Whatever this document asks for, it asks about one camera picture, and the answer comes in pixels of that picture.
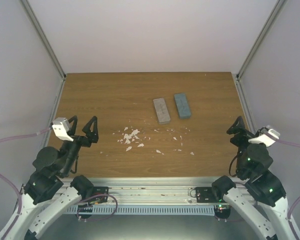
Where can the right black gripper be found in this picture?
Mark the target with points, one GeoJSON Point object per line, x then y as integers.
{"type": "Point", "coordinates": [244, 133]}

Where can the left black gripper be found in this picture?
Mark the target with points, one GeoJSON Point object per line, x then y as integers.
{"type": "Point", "coordinates": [92, 136]}

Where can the blue green glasses case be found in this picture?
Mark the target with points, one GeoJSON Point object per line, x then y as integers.
{"type": "Point", "coordinates": [182, 105]}

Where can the grey glasses case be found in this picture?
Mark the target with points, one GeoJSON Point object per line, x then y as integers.
{"type": "Point", "coordinates": [161, 110]}

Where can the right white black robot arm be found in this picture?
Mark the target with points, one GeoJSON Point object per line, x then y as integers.
{"type": "Point", "coordinates": [252, 166]}

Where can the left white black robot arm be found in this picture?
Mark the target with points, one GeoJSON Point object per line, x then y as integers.
{"type": "Point", "coordinates": [36, 210]}

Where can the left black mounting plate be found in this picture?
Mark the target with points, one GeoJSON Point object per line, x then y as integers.
{"type": "Point", "coordinates": [102, 191]}

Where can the black mounting plate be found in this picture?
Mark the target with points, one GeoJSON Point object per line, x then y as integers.
{"type": "Point", "coordinates": [205, 195]}
{"type": "Point", "coordinates": [102, 191]}

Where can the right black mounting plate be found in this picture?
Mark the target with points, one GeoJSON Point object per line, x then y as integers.
{"type": "Point", "coordinates": [205, 195]}

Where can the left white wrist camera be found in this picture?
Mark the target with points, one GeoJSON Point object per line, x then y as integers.
{"type": "Point", "coordinates": [61, 127]}

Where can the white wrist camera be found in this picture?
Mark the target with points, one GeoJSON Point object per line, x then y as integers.
{"type": "Point", "coordinates": [267, 135]}
{"type": "Point", "coordinates": [61, 127]}

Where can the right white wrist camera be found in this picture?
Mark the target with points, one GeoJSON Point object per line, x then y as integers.
{"type": "Point", "coordinates": [267, 135]}

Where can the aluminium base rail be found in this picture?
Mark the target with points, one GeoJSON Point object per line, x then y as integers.
{"type": "Point", "coordinates": [177, 191]}

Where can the slotted grey cable duct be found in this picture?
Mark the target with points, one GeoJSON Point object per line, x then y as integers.
{"type": "Point", "coordinates": [169, 210]}

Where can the left aluminium frame post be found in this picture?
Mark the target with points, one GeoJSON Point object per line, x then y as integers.
{"type": "Point", "coordinates": [38, 28]}

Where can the aluminium frame post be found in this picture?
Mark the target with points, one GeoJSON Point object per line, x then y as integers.
{"type": "Point", "coordinates": [276, 10]}
{"type": "Point", "coordinates": [38, 28]}

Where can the right aluminium frame post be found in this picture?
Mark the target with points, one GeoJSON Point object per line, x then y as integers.
{"type": "Point", "coordinates": [276, 10]}

